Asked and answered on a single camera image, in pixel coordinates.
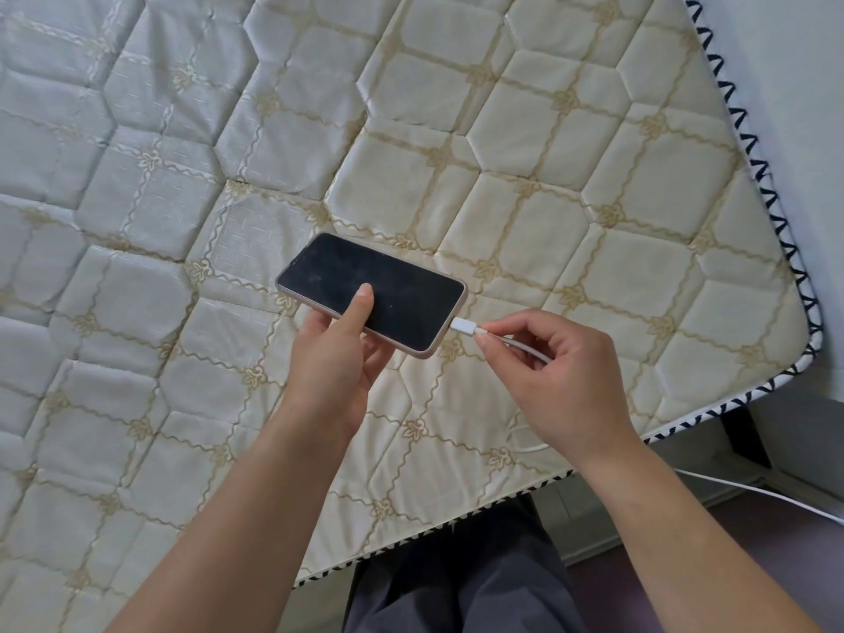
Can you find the person's left hand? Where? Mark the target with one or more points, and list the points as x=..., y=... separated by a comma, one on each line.
x=326, y=382

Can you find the person's right hand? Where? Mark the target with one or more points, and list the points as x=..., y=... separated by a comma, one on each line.
x=573, y=395

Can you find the person's left thumb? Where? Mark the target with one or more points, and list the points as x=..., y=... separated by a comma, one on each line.
x=349, y=313

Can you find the person's right thumb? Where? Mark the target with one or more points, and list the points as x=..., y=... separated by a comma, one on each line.
x=499, y=361

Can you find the black smartphone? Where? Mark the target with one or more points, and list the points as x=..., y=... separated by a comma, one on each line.
x=389, y=289

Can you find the person's right forearm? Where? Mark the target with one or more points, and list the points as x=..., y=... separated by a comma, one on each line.
x=686, y=540

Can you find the person's left forearm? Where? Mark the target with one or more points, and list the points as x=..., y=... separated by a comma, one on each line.
x=244, y=520

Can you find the quilted cream mattress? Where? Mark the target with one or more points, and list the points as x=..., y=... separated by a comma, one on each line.
x=461, y=158

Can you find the person's dark grey trousers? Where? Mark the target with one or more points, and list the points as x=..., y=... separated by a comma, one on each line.
x=461, y=573

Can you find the black bed frame leg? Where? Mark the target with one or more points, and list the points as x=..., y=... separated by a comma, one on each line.
x=746, y=433

